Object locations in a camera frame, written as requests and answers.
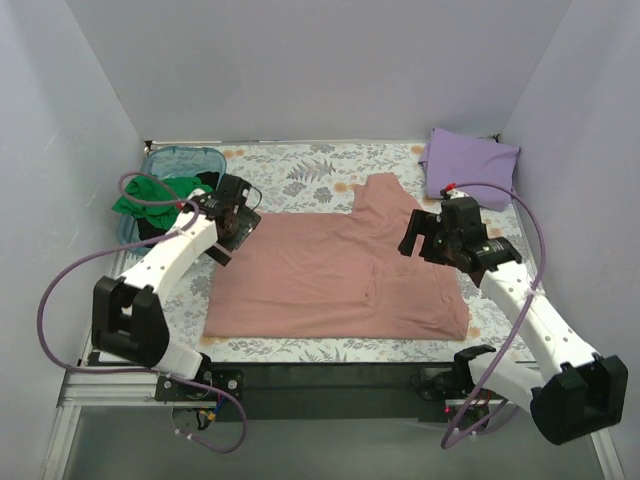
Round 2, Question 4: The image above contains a pink t shirt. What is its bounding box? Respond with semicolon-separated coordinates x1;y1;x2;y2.
204;173;470;341

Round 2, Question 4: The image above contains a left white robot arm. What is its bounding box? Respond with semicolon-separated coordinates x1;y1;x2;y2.
91;175;261;400

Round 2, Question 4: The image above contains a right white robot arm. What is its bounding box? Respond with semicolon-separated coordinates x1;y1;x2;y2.
398;196;628;445

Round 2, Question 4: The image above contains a folded purple t shirt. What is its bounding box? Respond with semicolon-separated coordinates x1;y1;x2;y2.
418;128;520;198

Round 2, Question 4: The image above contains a teal plastic basket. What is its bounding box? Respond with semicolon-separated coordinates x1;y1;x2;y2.
117;146;227;245

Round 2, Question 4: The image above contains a green t shirt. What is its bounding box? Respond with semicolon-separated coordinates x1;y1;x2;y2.
112;176;213;230

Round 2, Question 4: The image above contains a floral table mat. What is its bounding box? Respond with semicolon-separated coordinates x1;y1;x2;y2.
164;143;511;363

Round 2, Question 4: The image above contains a black t shirt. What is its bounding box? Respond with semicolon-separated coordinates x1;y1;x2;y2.
136;171;220;240

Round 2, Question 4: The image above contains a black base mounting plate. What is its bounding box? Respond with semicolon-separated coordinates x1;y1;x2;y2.
154;362;501;424

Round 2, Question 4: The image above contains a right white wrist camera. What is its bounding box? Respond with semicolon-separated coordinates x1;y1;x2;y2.
440;183;468;200

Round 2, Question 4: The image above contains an aluminium frame rail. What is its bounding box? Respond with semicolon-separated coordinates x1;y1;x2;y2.
43;373;624;479

